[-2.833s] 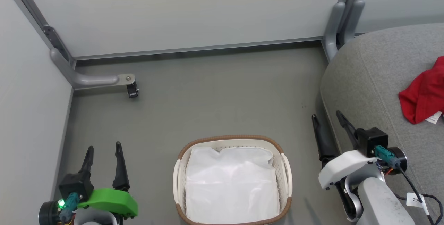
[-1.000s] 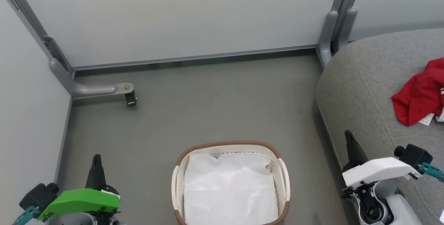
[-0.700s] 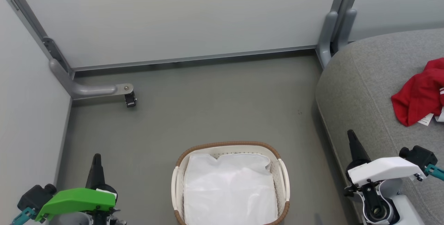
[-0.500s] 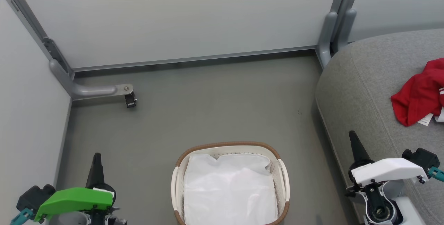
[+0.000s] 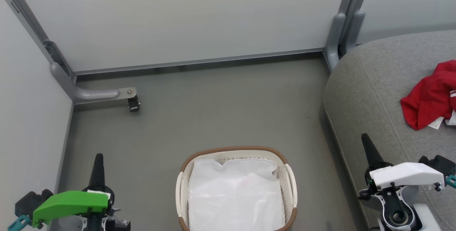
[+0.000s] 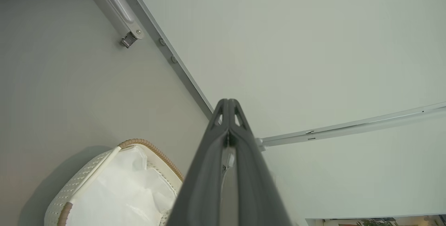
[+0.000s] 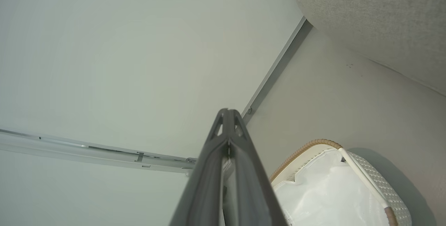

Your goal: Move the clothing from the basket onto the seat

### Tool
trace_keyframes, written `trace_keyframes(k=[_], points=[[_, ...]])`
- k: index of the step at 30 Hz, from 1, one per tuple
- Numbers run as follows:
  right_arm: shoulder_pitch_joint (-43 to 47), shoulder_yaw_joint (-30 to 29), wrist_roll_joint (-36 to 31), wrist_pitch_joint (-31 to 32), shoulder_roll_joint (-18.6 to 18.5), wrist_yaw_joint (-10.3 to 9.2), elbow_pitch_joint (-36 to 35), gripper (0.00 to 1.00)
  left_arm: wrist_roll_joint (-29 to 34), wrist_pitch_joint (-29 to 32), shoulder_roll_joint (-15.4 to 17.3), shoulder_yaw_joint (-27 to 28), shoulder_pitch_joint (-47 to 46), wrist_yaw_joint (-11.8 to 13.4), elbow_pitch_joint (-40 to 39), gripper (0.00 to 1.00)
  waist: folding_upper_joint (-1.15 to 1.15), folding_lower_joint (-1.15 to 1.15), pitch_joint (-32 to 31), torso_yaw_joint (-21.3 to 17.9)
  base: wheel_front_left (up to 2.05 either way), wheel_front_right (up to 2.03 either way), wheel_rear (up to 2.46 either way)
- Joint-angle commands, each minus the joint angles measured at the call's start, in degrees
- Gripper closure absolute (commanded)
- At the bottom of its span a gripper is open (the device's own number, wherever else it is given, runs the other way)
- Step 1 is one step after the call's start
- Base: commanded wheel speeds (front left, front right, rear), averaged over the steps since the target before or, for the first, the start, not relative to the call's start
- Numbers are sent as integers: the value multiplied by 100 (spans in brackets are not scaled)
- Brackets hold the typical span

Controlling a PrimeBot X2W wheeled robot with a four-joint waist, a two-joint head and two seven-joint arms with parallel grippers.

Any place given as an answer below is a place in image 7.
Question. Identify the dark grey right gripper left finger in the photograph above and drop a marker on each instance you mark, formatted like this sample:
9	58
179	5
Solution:
204	180

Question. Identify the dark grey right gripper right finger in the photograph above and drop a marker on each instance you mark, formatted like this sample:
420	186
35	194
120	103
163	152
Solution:
252	184

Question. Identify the white perforated laundry basket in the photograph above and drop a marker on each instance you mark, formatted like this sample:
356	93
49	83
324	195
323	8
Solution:
383	184

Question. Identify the metal baseboard strip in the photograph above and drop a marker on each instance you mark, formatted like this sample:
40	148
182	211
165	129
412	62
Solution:
90	151
275	69

